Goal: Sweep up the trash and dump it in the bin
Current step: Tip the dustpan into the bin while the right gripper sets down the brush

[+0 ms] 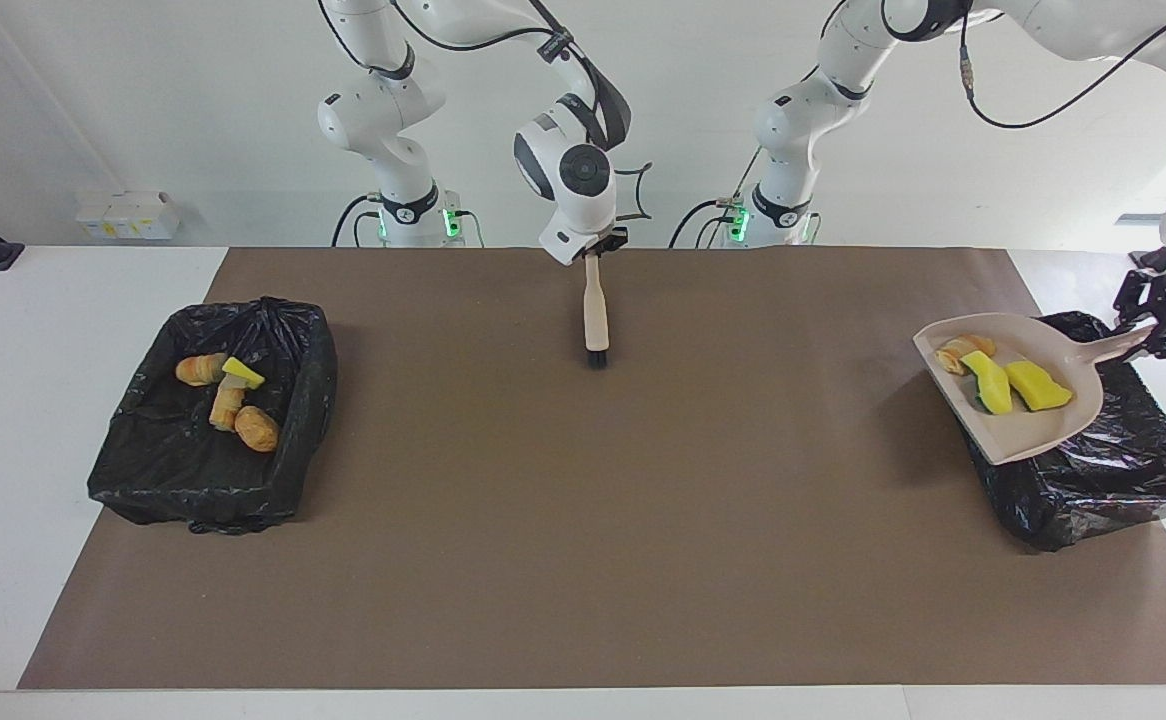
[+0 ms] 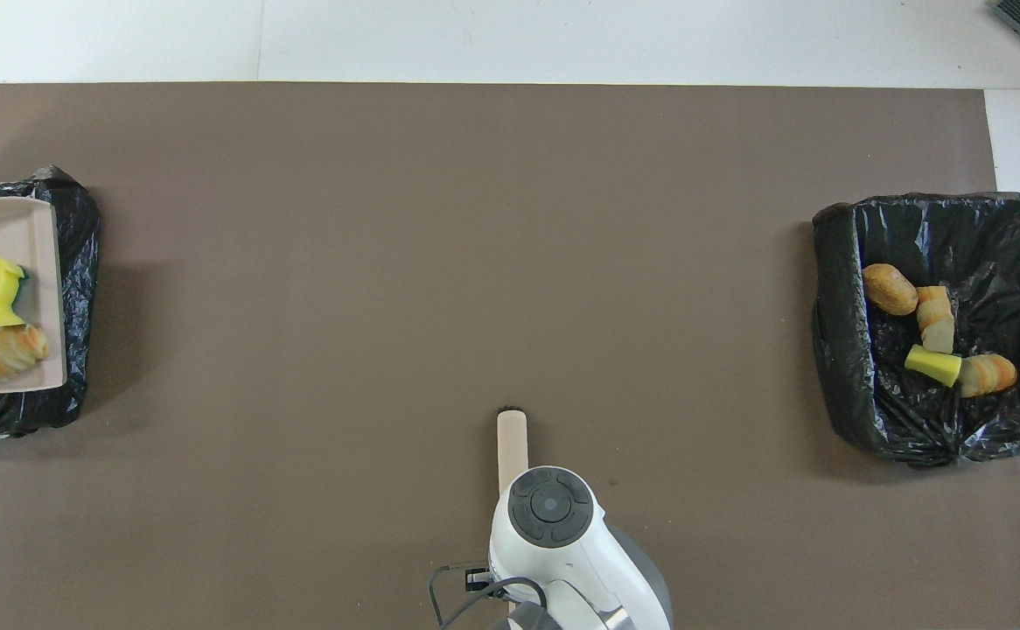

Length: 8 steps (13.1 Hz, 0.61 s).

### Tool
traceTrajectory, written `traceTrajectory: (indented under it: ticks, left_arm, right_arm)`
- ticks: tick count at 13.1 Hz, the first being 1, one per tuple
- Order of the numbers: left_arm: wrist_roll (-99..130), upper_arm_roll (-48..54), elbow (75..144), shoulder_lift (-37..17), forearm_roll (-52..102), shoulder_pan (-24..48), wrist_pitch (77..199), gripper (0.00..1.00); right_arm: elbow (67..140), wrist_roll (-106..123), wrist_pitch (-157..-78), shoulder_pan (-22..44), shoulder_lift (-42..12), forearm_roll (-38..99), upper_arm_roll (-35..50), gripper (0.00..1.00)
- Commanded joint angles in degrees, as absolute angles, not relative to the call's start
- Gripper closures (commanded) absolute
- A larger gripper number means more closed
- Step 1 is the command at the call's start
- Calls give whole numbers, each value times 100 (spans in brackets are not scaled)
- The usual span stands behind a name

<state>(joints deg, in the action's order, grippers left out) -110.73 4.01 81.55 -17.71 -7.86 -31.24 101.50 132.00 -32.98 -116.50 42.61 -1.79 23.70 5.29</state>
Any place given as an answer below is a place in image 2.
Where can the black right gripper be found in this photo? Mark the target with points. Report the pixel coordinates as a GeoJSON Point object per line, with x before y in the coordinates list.
{"type": "Point", "coordinates": [478, 579]}

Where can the beige hand brush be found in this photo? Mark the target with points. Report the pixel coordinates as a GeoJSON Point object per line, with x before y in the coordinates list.
{"type": "Point", "coordinates": [512, 446]}

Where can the brown bread roll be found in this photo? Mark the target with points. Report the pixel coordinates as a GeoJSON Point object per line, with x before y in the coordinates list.
{"type": "Point", "coordinates": [890, 289]}

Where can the small yellow sponge piece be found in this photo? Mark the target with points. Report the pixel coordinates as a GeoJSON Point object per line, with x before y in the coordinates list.
{"type": "Point", "coordinates": [934, 365]}

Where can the pale striped croissant piece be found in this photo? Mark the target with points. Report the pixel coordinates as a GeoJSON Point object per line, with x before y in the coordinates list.
{"type": "Point", "coordinates": [4, 350]}

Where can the orange striped croissant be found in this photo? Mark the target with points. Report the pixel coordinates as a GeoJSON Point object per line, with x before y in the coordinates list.
{"type": "Point", "coordinates": [987, 374]}

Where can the beige plastic dustpan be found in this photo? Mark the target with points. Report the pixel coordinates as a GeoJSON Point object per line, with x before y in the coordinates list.
{"type": "Point", "coordinates": [11, 236]}

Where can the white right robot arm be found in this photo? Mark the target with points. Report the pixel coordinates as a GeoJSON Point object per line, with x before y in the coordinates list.
{"type": "Point", "coordinates": [562, 551]}

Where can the black bag lined bin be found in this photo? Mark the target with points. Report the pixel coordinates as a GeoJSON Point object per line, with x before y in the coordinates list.
{"type": "Point", "coordinates": [77, 262]}
{"type": "Point", "coordinates": [912, 420]}

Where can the brown table mat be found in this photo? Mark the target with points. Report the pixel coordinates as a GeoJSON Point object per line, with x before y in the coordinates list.
{"type": "Point", "coordinates": [387, 262]}

